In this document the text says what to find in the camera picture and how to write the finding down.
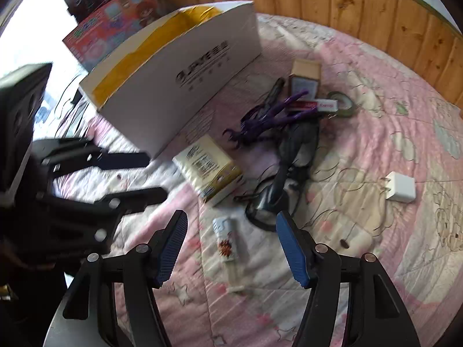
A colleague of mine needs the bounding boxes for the purple plastic clips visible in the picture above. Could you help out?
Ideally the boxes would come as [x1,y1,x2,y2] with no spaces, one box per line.
[222,92,312,149]

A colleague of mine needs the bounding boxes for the white cardboard box yellow inside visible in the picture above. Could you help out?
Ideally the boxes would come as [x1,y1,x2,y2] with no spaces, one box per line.
[79,0,263,160]

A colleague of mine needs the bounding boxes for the clear printed lighter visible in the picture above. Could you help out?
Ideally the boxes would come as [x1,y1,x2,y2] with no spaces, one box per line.
[213,216,250,293]

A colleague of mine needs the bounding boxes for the small tan cardboard box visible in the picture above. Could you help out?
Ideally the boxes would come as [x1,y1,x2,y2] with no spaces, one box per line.
[288,60,322,98]

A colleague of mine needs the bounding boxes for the yellow white carton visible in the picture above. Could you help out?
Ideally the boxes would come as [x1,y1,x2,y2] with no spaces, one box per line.
[173,134,247,207]

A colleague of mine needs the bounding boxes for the black marker pen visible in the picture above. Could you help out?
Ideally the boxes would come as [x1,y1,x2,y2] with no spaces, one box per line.
[263,77,287,112]

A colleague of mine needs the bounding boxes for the red white medicine box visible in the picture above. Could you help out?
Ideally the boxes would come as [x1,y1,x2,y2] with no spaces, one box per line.
[295,98,342,113]

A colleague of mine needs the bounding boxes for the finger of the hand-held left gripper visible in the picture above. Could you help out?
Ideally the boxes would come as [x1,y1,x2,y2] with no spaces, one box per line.
[83,187,169,225]
[36,137,150,179]

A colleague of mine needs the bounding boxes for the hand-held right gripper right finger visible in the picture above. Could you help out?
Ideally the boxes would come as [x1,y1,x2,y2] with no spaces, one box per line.
[275,210,422,347]

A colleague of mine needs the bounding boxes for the white charger plug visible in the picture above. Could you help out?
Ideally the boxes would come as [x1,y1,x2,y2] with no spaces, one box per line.
[383,171,416,203]

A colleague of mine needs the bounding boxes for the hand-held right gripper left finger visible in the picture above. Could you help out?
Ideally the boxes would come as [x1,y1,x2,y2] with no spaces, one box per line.
[62,210,189,347]

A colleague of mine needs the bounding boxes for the black power cable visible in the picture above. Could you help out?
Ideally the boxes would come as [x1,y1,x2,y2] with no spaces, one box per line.
[56,72,93,141]

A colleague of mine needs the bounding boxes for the green tape roll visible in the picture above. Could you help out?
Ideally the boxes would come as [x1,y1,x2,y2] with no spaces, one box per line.
[327,91,357,119]

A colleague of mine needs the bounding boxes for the pink toy box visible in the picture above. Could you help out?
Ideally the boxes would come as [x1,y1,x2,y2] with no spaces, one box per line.
[62,0,158,73]

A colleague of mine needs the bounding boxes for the wooden wall panelling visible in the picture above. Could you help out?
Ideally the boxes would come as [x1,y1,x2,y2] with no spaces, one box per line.
[155,0,463,105]

